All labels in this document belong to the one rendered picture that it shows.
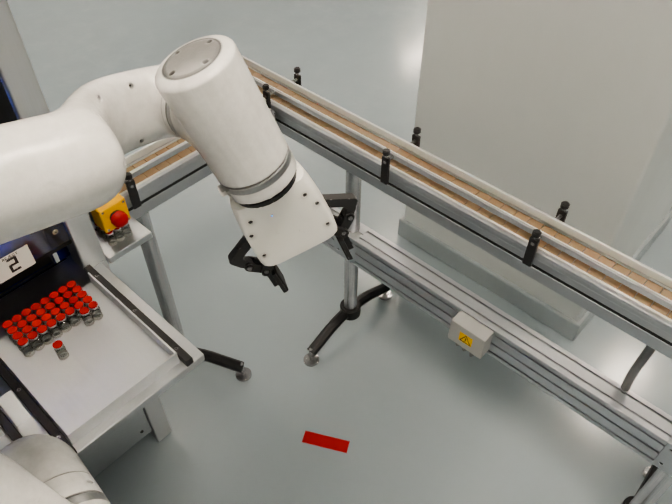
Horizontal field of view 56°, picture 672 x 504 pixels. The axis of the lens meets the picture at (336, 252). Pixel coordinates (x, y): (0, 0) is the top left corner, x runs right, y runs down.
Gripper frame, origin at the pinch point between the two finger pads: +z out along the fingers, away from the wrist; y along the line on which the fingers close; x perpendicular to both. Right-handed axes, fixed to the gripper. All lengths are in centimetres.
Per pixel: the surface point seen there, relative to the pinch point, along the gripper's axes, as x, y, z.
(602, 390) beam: 17, 48, 111
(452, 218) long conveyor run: 57, 32, 67
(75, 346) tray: 45, -59, 36
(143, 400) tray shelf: 27, -47, 42
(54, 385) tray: 36, -63, 35
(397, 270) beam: 75, 15, 97
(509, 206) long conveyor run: 53, 47, 68
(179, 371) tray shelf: 32, -40, 44
